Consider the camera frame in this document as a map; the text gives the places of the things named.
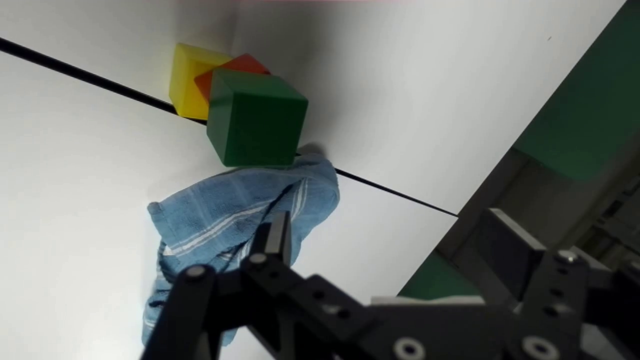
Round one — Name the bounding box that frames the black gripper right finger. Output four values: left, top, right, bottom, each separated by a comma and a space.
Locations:
473, 207, 640, 360

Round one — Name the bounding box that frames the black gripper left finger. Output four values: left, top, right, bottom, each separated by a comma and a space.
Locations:
141, 208, 376, 360

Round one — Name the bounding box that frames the green cube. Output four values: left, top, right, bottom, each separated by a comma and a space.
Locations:
206, 68, 310, 168

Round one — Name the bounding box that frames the orange cube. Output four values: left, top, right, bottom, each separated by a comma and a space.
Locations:
194, 52, 271, 102

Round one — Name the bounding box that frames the grey sofa bench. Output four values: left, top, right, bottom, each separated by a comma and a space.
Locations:
446, 133, 640, 268

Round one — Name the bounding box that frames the blue striped towel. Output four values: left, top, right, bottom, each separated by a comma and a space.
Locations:
140, 143, 342, 348

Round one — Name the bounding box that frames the yellow cube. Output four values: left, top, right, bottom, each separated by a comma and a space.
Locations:
167, 43, 235, 124

